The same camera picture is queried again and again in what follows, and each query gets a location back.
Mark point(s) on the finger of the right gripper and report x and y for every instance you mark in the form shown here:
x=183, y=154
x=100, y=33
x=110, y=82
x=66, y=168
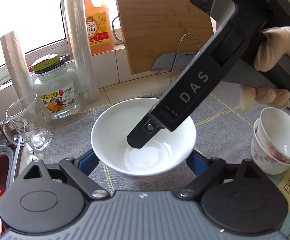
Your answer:
x=143, y=132

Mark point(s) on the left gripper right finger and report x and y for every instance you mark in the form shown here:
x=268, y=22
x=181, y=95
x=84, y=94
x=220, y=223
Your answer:
x=208, y=172

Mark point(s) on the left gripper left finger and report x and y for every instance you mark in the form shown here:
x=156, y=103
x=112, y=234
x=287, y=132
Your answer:
x=77, y=173

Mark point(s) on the white bowl pink flowers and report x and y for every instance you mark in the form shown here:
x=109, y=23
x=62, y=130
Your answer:
x=140, y=152

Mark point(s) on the plain white bowl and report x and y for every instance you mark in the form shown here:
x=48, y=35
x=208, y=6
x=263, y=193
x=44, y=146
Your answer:
x=273, y=133

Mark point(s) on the right hand in glove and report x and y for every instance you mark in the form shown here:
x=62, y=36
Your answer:
x=270, y=51

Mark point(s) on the grey checked table mat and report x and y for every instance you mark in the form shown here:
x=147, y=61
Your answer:
x=223, y=131

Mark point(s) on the steel sink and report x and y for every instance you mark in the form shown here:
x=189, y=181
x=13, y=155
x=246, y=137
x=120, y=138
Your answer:
x=10, y=159

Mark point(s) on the clear glass mug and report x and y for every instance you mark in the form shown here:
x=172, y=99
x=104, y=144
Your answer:
x=25, y=123

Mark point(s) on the glass jar green lid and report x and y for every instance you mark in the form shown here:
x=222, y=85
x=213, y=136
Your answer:
x=56, y=85

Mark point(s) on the bamboo cutting board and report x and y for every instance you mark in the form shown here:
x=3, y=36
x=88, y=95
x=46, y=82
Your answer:
x=151, y=28

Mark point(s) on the orange cooking wine jug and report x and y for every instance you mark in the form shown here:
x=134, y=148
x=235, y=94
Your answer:
x=98, y=26

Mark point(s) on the plastic wrap roll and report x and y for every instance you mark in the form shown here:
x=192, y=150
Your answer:
x=16, y=65
x=78, y=35

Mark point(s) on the steel wire knife rack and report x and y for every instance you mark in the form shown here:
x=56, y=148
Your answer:
x=184, y=57

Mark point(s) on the grey knife black handle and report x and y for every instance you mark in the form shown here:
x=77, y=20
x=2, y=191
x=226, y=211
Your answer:
x=164, y=62

